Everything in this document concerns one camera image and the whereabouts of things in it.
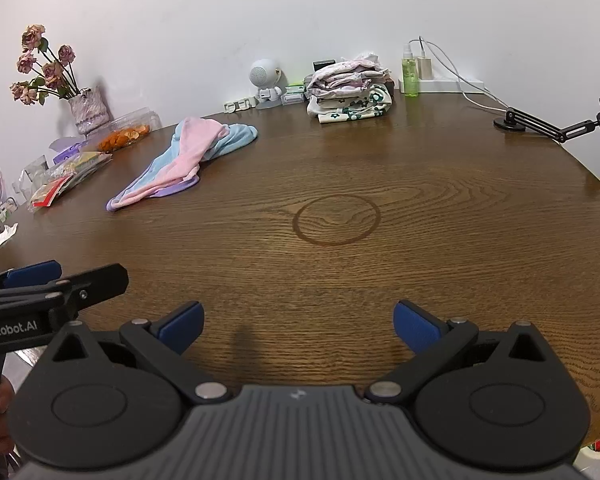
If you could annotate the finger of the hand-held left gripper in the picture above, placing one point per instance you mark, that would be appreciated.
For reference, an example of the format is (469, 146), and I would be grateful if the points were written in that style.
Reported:
(35, 272)
(100, 282)

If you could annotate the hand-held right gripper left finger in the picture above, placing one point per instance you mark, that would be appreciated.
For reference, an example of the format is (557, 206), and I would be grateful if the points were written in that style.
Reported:
(180, 330)

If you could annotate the white round robot speaker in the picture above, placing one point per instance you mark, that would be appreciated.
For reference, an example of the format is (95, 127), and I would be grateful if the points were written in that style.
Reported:
(261, 72)

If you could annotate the dried rose bouquet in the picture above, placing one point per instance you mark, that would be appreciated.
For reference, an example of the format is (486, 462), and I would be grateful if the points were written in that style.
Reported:
(45, 67)

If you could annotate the black small box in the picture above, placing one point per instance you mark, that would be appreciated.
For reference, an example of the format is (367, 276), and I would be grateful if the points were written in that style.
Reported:
(324, 65)

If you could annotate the folded pink floral clothes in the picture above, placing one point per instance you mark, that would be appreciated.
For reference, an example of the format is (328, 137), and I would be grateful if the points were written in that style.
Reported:
(345, 72)

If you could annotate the pink blue purple garment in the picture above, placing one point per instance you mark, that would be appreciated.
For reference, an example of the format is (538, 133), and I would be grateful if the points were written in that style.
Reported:
(180, 160)

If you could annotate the white tissue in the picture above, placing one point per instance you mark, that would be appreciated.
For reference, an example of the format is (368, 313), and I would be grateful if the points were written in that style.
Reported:
(5, 235)

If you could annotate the green white small box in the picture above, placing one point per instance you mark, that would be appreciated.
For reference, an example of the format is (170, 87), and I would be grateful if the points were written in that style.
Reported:
(295, 95)

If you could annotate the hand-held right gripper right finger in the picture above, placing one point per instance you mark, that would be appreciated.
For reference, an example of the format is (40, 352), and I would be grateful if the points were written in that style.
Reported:
(416, 329)

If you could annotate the pink patterned vase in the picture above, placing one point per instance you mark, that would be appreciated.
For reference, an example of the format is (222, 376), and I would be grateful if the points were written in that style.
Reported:
(87, 110)

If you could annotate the clear box of orange peels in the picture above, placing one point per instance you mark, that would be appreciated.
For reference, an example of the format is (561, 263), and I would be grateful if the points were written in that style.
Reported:
(125, 137)

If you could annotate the green spray bottle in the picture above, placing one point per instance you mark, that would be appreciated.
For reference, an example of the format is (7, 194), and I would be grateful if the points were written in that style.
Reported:
(410, 77)

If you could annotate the white charger plug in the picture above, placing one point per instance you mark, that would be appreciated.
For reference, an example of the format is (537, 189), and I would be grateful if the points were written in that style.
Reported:
(424, 67)

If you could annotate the folded green floral cloth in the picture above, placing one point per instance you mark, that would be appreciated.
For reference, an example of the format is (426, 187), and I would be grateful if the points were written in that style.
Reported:
(355, 107)

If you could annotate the purple box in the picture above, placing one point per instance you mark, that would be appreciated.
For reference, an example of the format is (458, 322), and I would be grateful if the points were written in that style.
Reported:
(67, 149)

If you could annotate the small white patterned cloth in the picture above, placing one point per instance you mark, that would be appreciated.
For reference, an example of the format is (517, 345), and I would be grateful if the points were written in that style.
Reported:
(240, 104)

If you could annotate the red label snack packet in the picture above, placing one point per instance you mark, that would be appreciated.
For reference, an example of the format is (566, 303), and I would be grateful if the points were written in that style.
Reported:
(50, 195)

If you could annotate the clear bag of yellow snacks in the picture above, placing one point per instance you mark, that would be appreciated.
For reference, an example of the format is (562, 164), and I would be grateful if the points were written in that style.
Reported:
(87, 164)

